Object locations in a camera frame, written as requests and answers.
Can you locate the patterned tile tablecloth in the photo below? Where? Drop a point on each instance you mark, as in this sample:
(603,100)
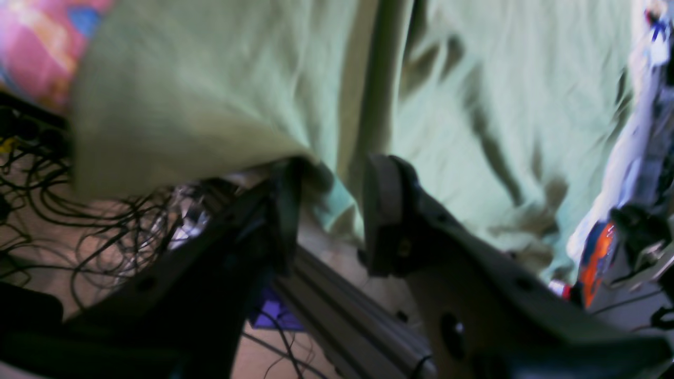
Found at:
(42,43)

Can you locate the olive green t-shirt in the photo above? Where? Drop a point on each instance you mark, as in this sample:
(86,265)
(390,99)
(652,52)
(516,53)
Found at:
(508,110)

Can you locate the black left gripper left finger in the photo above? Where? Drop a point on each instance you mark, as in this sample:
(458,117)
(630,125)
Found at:
(182,316)

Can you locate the aluminium table frame rail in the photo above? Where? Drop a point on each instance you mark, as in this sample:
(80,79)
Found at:
(360,338)

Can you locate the blue box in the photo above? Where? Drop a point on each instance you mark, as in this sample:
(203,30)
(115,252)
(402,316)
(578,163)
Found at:
(270,310)

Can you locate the orange grey device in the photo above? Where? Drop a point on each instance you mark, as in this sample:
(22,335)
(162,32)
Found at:
(597,257)

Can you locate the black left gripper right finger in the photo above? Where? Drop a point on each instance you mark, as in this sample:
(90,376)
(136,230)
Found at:
(485,315)

